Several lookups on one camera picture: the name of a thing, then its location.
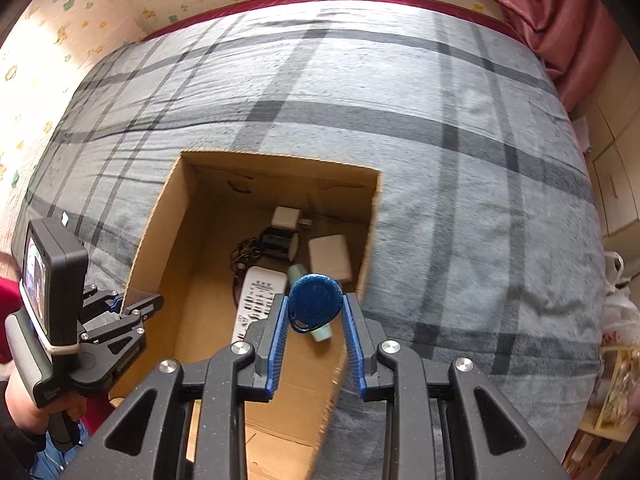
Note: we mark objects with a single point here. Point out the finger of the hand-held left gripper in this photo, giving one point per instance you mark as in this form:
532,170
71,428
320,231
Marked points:
112,303
145,305

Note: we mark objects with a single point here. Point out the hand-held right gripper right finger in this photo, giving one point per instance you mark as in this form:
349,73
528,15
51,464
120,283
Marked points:
355,350

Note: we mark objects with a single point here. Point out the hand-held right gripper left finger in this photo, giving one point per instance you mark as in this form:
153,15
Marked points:
277,350

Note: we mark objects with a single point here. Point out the teal cosmetic bottle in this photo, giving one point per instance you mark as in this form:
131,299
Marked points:
320,335

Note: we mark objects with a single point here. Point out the white remote control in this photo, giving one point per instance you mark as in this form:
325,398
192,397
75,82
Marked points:
257,295

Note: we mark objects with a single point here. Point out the blue round key fob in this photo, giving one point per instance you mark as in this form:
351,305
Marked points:
315,300

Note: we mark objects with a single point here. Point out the cardboard box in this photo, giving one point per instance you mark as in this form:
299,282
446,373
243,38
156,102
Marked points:
210,320

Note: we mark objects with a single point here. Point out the large white charger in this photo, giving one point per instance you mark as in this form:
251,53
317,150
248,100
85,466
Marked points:
330,257

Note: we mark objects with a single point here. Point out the black power adapter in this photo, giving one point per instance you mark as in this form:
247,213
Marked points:
280,242

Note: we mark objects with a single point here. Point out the small white charger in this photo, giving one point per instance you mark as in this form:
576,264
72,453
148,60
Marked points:
285,217

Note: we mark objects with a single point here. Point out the person's left hand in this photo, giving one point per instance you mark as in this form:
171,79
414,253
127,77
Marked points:
25,405

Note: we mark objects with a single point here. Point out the red cloth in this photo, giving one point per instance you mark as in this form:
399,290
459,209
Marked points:
10,320

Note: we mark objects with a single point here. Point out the white phone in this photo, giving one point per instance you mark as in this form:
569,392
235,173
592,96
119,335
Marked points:
64,218

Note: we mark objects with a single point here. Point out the blue denim cloth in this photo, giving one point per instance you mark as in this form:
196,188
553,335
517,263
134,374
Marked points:
55,460

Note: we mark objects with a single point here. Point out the grey plaid bed sheet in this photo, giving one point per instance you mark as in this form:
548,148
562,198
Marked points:
450,210

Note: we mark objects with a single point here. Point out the wooden shelf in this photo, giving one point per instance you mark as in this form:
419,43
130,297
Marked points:
615,400

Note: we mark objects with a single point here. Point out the white plastic bag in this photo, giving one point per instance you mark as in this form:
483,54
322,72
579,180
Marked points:
612,270
622,315

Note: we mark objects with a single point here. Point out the white cabinet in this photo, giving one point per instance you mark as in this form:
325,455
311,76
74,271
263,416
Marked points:
615,160

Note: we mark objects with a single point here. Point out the red quilted mattress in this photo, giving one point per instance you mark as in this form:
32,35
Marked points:
300,2

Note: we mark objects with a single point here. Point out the pink curtain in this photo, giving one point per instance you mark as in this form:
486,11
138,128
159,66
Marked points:
550,25

